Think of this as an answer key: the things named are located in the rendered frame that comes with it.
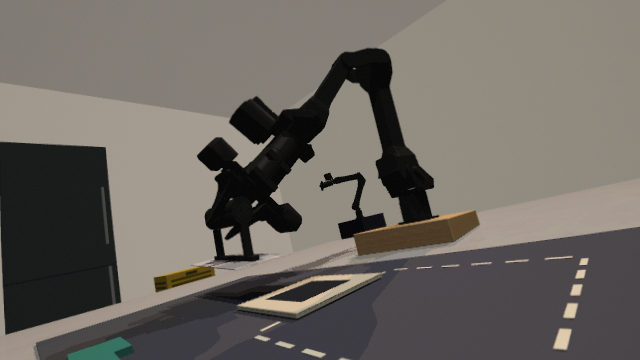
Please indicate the green trowel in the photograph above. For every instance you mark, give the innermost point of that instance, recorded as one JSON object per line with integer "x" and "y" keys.
{"x": 113, "y": 349}

